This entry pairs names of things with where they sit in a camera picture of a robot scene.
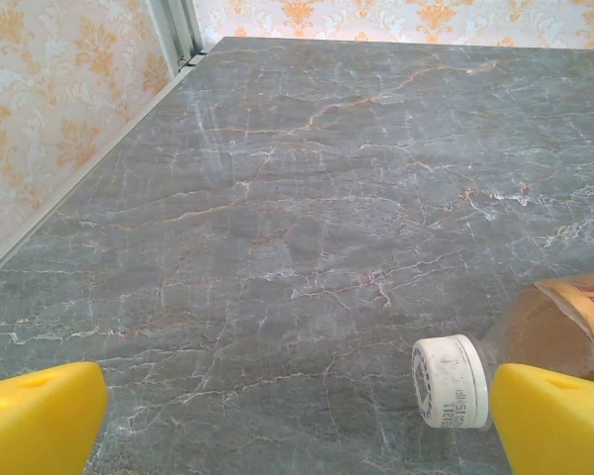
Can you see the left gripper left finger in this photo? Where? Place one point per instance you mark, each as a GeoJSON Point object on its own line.
{"type": "Point", "coordinates": [34, 420]}

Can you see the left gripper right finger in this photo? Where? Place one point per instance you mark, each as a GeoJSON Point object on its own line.
{"type": "Point", "coordinates": [554, 425]}

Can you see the gold red label bottle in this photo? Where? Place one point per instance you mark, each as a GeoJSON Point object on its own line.
{"type": "Point", "coordinates": [529, 326]}

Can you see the aluminium table edge rail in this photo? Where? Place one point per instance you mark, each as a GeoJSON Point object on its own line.
{"type": "Point", "coordinates": [79, 180]}

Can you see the aluminium frame post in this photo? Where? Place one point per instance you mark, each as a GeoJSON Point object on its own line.
{"type": "Point", "coordinates": [175, 29]}

